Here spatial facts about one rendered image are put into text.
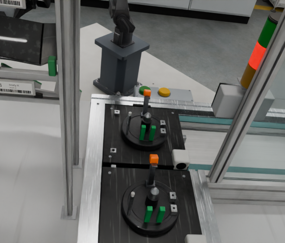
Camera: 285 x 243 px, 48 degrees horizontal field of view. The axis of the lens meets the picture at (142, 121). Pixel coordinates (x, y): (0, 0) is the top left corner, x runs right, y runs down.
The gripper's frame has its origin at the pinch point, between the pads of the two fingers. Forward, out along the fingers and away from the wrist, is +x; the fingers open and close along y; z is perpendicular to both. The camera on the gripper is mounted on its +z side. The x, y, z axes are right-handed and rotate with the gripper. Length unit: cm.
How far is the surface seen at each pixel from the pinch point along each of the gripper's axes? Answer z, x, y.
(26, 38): 24.4, 22.9, 18.7
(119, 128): -18.5, 22.3, 34.2
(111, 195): -7, 43, 36
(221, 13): -245, -218, 111
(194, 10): -242, -212, 77
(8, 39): 24.1, 23.4, 15.7
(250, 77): 14, 17, 62
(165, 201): -6, 43, 50
